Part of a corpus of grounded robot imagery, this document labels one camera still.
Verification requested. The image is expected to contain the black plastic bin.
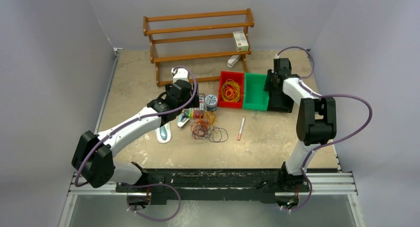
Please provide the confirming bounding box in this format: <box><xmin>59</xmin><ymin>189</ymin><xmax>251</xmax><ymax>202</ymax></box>
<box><xmin>264</xmin><ymin>81</ymin><xmax>294</xmax><ymax>113</ymax></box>

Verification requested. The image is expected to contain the green plastic bin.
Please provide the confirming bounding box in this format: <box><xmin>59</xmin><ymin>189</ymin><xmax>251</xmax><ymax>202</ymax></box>
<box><xmin>242</xmin><ymin>73</ymin><xmax>269</xmax><ymax>111</ymax></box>

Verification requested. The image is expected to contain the orange cable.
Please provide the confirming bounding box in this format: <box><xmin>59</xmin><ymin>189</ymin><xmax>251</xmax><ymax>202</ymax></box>
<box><xmin>191</xmin><ymin>111</ymin><xmax>218</xmax><ymax>137</ymax></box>

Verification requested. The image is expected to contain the yellow cable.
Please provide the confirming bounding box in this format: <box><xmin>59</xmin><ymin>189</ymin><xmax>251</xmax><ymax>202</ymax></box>
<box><xmin>221</xmin><ymin>79</ymin><xmax>241</xmax><ymax>104</ymax></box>

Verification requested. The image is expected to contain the red plastic bin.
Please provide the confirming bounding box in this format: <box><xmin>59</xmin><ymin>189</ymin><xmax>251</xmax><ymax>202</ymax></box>
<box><xmin>218</xmin><ymin>71</ymin><xmax>245</xmax><ymax>109</ymax></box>

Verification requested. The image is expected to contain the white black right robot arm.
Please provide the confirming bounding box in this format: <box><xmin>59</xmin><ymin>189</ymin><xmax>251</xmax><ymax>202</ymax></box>
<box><xmin>264</xmin><ymin>58</ymin><xmax>337</xmax><ymax>191</ymax></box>

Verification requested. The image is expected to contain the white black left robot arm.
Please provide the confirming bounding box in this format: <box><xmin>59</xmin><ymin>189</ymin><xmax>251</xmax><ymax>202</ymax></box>
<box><xmin>71</xmin><ymin>80</ymin><xmax>199</xmax><ymax>192</ymax></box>

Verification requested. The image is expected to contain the pack of coloured markers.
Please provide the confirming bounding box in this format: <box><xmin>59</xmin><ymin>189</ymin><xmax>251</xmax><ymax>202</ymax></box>
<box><xmin>183</xmin><ymin>93</ymin><xmax>206</xmax><ymax>118</ymax></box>

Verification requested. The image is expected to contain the light blue white stapler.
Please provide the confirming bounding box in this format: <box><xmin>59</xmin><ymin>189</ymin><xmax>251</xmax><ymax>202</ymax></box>
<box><xmin>177</xmin><ymin>115</ymin><xmax>190</xmax><ymax>128</ymax></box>

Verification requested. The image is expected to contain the round blue white tub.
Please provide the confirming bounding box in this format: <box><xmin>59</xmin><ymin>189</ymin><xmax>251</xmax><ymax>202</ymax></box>
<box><xmin>205</xmin><ymin>94</ymin><xmax>218</xmax><ymax>112</ymax></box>

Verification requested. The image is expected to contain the blue white tape package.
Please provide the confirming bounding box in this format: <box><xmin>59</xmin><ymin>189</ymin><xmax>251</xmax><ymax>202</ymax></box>
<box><xmin>155</xmin><ymin>123</ymin><xmax>172</xmax><ymax>144</ymax></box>

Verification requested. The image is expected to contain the wooden three-tier rack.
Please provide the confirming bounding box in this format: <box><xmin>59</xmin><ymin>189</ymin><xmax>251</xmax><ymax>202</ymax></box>
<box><xmin>142</xmin><ymin>8</ymin><xmax>255</xmax><ymax>87</ymax></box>

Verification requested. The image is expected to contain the white stapler under rack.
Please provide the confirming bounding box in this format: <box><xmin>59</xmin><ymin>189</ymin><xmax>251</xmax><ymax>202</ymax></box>
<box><xmin>227</xmin><ymin>55</ymin><xmax>241</xmax><ymax>68</ymax></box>

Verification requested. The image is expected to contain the white red small box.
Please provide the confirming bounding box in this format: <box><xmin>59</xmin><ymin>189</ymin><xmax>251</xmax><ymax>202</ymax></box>
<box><xmin>232</xmin><ymin>31</ymin><xmax>249</xmax><ymax>52</ymax></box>

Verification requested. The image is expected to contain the white orange-capped marker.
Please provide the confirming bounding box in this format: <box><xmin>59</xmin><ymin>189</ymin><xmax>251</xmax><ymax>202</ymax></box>
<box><xmin>237</xmin><ymin>117</ymin><xmax>246</xmax><ymax>141</ymax></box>

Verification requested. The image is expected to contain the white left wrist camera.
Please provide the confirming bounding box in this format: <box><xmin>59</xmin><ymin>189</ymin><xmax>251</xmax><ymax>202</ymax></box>
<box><xmin>171</xmin><ymin>68</ymin><xmax>189</xmax><ymax>83</ymax></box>

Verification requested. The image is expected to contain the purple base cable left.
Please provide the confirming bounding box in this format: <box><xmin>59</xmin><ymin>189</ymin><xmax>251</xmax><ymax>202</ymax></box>
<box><xmin>126</xmin><ymin>182</ymin><xmax>182</xmax><ymax>223</ymax></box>

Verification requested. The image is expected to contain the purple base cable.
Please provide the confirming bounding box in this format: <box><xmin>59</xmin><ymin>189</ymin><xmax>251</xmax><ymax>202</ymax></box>
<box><xmin>280</xmin><ymin>181</ymin><xmax>314</xmax><ymax>213</ymax></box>
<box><xmin>126</xmin><ymin>182</ymin><xmax>182</xmax><ymax>223</ymax></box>

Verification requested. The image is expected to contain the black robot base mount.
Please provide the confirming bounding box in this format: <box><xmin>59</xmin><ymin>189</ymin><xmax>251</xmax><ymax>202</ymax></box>
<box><xmin>116</xmin><ymin>169</ymin><xmax>310</xmax><ymax>205</ymax></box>

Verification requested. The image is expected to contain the aluminium rail frame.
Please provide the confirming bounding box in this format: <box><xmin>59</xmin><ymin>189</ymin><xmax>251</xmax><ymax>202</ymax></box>
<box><xmin>58</xmin><ymin>172</ymin><xmax>366</xmax><ymax>227</ymax></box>

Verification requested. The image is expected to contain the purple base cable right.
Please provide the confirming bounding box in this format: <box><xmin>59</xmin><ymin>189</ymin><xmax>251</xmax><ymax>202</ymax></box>
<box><xmin>280</xmin><ymin>181</ymin><xmax>314</xmax><ymax>213</ymax></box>

